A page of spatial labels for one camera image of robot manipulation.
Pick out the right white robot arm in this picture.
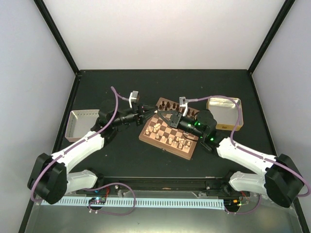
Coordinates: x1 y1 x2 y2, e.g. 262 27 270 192
157 109 304 208

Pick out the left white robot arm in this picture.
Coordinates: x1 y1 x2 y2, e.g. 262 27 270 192
27 102 158 204

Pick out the row of dark chess pieces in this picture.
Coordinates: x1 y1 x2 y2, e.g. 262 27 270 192
156 98 199 119

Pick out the wooden chess board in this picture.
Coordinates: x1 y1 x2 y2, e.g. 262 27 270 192
138 97 200 161

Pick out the silver metal tin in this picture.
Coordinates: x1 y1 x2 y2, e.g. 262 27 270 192
207 98 239 131

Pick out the pink plastic tray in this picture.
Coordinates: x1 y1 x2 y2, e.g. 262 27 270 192
65 109 99 142

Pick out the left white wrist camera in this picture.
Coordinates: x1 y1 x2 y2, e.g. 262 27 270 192
128 91 139 108

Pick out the light blue slotted cable duct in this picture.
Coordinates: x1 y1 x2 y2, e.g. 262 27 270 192
54 196 225 210

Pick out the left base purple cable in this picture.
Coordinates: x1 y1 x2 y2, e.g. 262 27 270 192
82 182 136 216

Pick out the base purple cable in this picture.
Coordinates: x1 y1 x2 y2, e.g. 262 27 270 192
82 182 136 216
223 194 262 216

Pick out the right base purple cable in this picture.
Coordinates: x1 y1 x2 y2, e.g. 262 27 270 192
223 194 262 216

